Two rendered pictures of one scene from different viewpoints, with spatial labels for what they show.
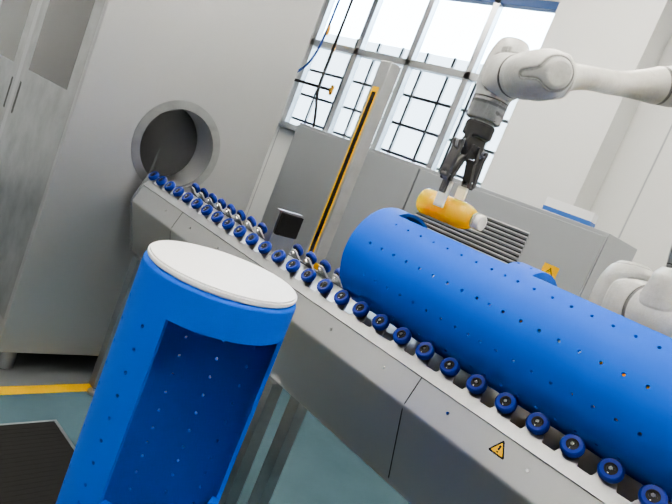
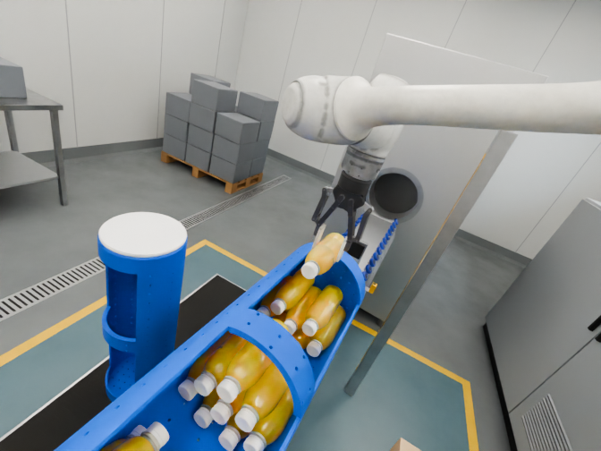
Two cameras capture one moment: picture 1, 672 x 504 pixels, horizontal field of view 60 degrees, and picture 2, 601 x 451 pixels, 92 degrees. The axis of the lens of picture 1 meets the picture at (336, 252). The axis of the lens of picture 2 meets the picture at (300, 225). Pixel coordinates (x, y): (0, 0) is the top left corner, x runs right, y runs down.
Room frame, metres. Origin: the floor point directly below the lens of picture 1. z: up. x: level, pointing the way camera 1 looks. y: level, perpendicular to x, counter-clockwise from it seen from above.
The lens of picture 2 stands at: (1.15, -0.80, 1.69)
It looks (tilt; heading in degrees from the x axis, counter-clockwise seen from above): 28 degrees down; 65
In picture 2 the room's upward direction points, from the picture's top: 18 degrees clockwise
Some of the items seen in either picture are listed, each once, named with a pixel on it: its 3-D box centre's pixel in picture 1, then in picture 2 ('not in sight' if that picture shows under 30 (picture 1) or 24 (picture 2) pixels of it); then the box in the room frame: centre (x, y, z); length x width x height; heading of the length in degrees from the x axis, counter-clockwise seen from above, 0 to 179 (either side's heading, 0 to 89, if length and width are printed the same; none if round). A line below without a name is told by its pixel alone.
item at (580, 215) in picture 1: (570, 213); not in sight; (2.97, -1.01, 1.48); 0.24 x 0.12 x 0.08; 58
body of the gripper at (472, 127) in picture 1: (474, 140); (351, 191); (1.51, -0.22, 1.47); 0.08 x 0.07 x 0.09; 136
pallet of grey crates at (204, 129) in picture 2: not in sight; (219, 131); (1.47, 3.43, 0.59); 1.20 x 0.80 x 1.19; 140
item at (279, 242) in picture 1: (283, 234); (351, 253); (1.90, 0.18, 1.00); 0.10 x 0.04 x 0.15; 136
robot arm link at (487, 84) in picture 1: (506, 70); (376, 114); (1.50, -0.22, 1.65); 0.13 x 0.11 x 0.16; 19
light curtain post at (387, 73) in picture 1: (308, 272); (408, 294); (2.25, 0.07, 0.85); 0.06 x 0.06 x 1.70; 46
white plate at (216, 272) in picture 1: (224, 272); (145, 233); (1.02, 0.17, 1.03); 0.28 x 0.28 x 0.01
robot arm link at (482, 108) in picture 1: (486, 112); (361, 163); (1.52, -0.22, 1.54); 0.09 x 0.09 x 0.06
